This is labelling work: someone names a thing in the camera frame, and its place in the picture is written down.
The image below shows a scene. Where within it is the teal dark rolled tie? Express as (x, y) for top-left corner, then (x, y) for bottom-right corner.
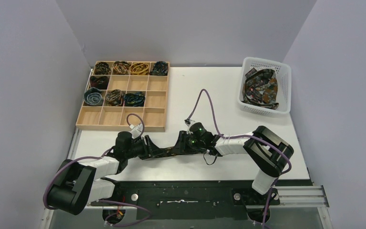
(124, 92), (145, 107)

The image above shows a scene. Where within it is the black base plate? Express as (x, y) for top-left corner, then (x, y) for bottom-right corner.
(91, 180), (313, 222)

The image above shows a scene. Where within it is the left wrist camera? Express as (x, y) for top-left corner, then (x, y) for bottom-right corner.
(129, 124), (144, 139)

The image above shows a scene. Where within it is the maroon rolled tie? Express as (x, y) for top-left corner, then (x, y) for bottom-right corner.
(90, 75), (110, 90)

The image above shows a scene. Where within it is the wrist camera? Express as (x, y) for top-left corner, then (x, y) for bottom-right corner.
(129, 124), (144, 139)
(184, 118), (196, 134)

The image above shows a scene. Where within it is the pile of patterned ties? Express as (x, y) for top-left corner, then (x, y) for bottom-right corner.
(242, 68), (279, 110)

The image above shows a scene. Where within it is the black gold floral tie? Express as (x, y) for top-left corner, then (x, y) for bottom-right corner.
(151, 146), (184, 158)

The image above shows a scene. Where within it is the brown patterned rolled tie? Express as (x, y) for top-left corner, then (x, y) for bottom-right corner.
(105, 89), (125, 106)

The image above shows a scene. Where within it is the dark rolled tie top-left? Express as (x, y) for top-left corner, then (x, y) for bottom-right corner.
(93, 62), (112, 75)

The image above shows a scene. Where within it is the wooden compartment tray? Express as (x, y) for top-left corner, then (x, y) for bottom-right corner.
(76, 61), (171, 132)

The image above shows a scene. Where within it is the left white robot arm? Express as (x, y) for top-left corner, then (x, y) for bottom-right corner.
(43, 131), (167, 215)

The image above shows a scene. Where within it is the white plastic basket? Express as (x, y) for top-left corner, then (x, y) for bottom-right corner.
(237, 57), (291, 117)

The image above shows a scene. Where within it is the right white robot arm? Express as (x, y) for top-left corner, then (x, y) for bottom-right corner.
(167, 122), (294, 195)

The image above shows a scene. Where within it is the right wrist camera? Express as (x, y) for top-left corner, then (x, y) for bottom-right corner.
(184, 118), (196, 134)

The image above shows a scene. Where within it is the yellow rolled tie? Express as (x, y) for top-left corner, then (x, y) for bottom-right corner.
(130, 62), (150, 75)

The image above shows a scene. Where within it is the dark blue rolled tie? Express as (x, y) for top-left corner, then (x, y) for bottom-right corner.
(150, 61), (169, 76)

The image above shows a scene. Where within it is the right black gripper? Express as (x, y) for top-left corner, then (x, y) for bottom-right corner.
(172, 130), (205, 154)

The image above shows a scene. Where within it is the light blue rolled tie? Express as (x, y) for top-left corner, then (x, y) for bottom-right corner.
(83, 87), (104, 106)

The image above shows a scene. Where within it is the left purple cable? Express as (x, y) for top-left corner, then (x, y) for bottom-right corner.
(43, 113), (152, 228)

